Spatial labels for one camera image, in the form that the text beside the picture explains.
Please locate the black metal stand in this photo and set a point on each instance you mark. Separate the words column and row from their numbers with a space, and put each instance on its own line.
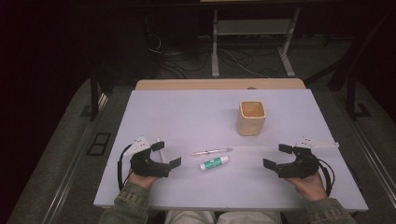
column 94, row 99
column 351, row 93

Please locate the person's left leg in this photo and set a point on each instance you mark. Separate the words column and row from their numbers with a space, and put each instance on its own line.
column 190, row 217

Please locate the person's leg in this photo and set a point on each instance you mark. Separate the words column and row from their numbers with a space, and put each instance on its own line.
column 249, row 217
column 190, row 217

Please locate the white green glue stick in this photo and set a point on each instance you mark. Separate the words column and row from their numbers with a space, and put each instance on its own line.
column 214, row 163

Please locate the black floor socket frame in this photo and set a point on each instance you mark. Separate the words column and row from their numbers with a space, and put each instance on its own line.
column 99, row 143

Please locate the beige square cup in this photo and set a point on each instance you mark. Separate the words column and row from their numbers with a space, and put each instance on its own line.
column 250, row 124

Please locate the person's right leg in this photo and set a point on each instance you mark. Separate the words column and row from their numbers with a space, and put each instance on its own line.
column 249, row 217

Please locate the person's left hand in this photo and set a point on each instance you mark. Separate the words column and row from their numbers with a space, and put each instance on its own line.
column 141, row 181

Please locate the clear pen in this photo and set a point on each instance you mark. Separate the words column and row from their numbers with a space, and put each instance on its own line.
column 211, row 151

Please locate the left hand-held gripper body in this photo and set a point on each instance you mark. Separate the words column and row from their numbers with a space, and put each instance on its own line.
column 146, row 166

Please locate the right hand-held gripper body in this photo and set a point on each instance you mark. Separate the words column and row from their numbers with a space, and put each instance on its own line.
column 302, row 165

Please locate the person's right hand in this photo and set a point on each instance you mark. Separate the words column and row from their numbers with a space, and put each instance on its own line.
column 311, row 188

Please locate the aluminium floor rail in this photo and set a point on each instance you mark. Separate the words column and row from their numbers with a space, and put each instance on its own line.
column 71, row 174
column 370, row 161

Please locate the white metal stand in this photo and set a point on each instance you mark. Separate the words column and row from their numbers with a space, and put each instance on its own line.
column 253, row 27

